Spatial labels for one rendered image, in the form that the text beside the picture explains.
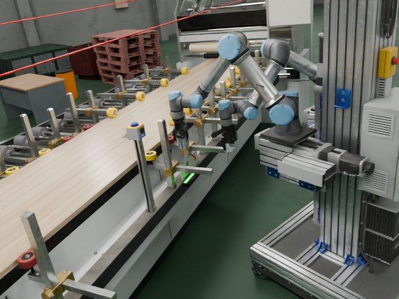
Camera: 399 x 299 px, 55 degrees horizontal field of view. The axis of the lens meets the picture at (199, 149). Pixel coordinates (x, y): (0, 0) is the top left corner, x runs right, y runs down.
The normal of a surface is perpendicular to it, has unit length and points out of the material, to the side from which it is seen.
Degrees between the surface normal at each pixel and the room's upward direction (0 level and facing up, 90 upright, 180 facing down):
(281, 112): 97
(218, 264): 0
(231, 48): 84
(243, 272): 0
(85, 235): 90
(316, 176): 90
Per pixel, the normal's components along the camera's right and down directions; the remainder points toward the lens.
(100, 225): 0.91, 0.07
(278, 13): -0.40, 0.42
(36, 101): 0.73, 0.20
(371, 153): -0.74, 0.35
